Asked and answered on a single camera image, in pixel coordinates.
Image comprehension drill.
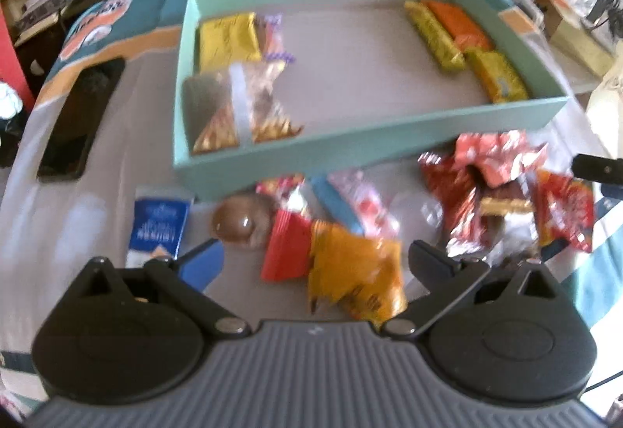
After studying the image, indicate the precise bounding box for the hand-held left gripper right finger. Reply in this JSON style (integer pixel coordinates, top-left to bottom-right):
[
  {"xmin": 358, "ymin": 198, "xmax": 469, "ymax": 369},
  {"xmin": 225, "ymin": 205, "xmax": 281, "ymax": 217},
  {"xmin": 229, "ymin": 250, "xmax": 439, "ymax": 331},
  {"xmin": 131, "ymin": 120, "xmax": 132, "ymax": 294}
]
[{"xmin": 381, "ymin": 240, "xmax": 561, "ymax": 341}]

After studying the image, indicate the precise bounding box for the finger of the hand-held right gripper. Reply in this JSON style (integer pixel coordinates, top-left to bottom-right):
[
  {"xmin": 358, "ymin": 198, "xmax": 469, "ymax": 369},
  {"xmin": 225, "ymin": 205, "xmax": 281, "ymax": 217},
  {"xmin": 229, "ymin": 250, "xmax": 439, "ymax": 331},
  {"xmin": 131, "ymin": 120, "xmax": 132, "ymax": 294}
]
[{"xmin": 572, "ymin": 154, "xmax": 623, "ymax": 186}]

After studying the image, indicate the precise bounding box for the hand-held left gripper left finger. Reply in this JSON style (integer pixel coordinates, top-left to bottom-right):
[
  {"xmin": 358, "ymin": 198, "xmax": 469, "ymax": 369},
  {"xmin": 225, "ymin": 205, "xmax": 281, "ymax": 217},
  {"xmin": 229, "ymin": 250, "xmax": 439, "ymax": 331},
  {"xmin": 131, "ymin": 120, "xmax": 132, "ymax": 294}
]
[{"xmin": 80, "ymin": 238, "xmax": 248, "ymax": 340}]

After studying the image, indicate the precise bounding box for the dark red snack packet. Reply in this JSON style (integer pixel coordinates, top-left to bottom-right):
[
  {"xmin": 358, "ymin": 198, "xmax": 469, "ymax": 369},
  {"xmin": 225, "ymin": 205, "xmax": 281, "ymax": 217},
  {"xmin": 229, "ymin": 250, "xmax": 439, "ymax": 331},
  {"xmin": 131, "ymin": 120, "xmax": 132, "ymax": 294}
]
[
  {"xmin": 419, "ymin": 152, "xmax": 481, "ymax": 235},
  {"xmin": 444, "ymin": 206, "xmax": 503, "ymax": 259}
]

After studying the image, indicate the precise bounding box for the clear plastic capsule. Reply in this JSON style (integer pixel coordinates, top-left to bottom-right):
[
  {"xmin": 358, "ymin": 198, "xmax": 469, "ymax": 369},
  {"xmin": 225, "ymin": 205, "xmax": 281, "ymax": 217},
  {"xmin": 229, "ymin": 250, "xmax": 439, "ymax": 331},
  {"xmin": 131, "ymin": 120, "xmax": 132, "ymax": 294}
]
[{"xmin": 389, "ymin": 191, "xmax": 447, "ymax": 240}]

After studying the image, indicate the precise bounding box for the red candy packet white print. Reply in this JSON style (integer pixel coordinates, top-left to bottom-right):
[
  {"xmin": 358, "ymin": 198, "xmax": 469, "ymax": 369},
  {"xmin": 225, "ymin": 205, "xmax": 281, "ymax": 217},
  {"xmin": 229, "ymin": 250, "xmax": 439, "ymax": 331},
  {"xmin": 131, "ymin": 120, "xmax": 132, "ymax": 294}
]
[{"xmin": 534, "ymin": 169, "xmax": 596, "ymax": 254}]

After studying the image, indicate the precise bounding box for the blue white snack packet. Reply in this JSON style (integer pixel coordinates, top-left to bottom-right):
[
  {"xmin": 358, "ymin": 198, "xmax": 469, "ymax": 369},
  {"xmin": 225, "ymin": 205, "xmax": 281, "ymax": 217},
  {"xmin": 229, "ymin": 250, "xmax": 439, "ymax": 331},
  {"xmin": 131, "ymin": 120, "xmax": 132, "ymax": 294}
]
[{"xmin": 127, "ymin": 196, "xmax": 194, "ymax": 269}]

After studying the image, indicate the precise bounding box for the brown chocolate ball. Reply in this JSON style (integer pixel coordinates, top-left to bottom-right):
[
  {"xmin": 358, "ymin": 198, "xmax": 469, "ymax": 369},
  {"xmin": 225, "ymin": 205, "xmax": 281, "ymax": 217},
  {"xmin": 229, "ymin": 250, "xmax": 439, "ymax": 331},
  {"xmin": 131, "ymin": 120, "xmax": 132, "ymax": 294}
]
[{"xmin": 211, "ymin": 193, "xmax": 279, "ymax": 250}]

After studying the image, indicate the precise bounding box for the yellow orange snack packet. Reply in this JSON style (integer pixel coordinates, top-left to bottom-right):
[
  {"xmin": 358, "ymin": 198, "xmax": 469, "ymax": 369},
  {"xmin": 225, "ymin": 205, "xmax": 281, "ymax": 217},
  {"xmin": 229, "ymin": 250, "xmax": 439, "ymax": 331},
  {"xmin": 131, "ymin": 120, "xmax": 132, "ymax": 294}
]
[{"xmin": 306, "ymin": 220, "xmax": 408, "ymax": 329}]

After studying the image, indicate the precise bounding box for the plain red snack packet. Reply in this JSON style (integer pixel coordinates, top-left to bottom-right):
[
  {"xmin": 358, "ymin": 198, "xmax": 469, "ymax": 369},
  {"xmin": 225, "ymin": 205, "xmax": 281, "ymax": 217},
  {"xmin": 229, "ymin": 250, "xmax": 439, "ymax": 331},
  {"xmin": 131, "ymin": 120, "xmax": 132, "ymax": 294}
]
[{"xmin": 260, "ymin": 208, "xmax": 313, "ymax": 284}]

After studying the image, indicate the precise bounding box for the dark red gold-edged packet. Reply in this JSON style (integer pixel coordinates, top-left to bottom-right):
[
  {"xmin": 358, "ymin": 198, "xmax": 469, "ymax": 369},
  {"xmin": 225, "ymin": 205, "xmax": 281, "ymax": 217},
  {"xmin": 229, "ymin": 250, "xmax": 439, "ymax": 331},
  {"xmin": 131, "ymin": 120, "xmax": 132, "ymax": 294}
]
[{"xmin": 479, "ymin": 185, "xmax": 536, "ymax": 217}]

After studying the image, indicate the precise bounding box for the bright red snack packet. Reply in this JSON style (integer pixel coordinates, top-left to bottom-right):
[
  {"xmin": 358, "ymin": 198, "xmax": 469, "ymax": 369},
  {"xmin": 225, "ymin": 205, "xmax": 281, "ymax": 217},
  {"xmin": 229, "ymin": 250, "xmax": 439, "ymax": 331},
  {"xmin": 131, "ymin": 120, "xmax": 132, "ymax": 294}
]
[{"xmin": 454, "ymin": 130, "xmax": 549, "ymax": 188}]

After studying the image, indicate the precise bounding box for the red cartoon candy packet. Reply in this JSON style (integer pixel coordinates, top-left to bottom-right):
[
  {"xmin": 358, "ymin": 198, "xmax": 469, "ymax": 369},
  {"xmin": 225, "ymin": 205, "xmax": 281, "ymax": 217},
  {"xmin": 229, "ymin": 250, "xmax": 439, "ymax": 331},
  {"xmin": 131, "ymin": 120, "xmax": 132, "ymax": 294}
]
[{"xmin": 255, "ymin": 176, "xmax": 305, "ymax": 215}]

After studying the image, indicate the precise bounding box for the pink blue candy packet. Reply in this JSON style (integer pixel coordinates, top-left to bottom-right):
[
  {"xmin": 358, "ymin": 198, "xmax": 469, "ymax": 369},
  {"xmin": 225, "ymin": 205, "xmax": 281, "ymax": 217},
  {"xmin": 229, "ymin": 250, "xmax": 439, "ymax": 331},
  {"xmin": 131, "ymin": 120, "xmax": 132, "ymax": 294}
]
[{"xmin": 310, "ymin": 171, "xmax": 401, "ymax": 240}]

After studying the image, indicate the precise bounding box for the teal cardboard box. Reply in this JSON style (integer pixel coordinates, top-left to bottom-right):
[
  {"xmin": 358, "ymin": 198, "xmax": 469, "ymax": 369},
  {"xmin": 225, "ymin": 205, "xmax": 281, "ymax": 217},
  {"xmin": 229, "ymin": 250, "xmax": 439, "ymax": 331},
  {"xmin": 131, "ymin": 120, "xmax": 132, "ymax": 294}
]
[{"xmin": 172, "ymin": 0, "xmax": 570, "ymax": 202}]

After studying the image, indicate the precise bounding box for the white teal printed blanket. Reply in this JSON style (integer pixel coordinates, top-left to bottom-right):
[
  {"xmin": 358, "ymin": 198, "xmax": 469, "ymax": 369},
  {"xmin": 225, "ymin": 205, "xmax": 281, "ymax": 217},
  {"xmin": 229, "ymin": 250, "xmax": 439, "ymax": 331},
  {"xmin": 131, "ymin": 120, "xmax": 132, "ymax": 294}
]
[{"xmin": 0, "ymin": 0, "xmax": 623, "ymax": 419}]

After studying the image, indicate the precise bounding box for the gold cardboard box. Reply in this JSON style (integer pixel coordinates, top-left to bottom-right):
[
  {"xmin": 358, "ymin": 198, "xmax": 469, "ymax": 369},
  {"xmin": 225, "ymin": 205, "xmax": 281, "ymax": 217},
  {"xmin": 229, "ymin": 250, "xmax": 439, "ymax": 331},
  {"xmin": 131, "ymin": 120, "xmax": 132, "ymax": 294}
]
[{"xmin": 544, "ymin": 0, "xmax": 617, "ymax": 79}]

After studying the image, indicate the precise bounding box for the clear packet gold snack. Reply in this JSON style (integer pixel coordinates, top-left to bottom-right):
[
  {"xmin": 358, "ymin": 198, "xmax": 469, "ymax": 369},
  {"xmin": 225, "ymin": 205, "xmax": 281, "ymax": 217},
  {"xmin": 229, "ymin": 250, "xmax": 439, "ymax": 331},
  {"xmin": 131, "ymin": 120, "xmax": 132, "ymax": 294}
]
[
  {"xmin": 182, "ymin": 68, "xmax": 240, "ymax": 154},
  {"xmin": 242, "ymin": 60, "xmax": 303, "ymax": 143}
]

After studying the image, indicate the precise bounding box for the black phone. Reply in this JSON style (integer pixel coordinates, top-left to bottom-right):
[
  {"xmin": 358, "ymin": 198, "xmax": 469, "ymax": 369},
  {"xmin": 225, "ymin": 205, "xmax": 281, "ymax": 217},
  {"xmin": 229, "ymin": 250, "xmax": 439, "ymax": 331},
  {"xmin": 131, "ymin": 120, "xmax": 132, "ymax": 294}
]
[{"xmin": 36, "ymin": 57, "xmax": 126, "ymax": 181}]

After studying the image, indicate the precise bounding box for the long yellow snack bar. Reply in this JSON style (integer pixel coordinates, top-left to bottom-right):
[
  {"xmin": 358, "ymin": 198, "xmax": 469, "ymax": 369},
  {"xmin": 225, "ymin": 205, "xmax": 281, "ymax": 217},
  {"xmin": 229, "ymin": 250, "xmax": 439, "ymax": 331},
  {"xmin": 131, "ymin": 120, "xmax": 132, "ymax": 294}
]
[{"xmin": 404, "ymin": 0, "xmax": 466, "ymax": 74}]

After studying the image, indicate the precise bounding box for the purple white candy packet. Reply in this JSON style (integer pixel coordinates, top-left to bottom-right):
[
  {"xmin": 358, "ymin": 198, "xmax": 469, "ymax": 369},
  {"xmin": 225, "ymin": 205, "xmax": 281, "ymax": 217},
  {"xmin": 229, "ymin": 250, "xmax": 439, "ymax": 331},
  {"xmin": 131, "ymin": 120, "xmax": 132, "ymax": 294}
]
[{"xmin": 262, "ymin": 13, "xmax": 296, "ymax": 65}]

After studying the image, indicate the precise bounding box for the black white plush toy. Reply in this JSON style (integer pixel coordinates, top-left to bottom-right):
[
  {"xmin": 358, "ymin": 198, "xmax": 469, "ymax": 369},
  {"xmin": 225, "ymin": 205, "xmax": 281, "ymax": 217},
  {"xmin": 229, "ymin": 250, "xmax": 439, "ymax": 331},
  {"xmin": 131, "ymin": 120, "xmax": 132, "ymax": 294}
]
[{"xmin": 0, "ymin": 81, "xmax": 26, "ymax": 167}]

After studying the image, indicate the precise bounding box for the black cable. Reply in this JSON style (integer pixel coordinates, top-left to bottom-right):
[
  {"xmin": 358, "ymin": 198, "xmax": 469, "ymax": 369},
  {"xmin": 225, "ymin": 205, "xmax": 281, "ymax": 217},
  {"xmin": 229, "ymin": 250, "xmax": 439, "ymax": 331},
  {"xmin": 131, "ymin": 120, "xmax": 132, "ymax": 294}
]
[{"xmin": 583, "ymin": 0, "xmax": 623, "ymax": 35}]

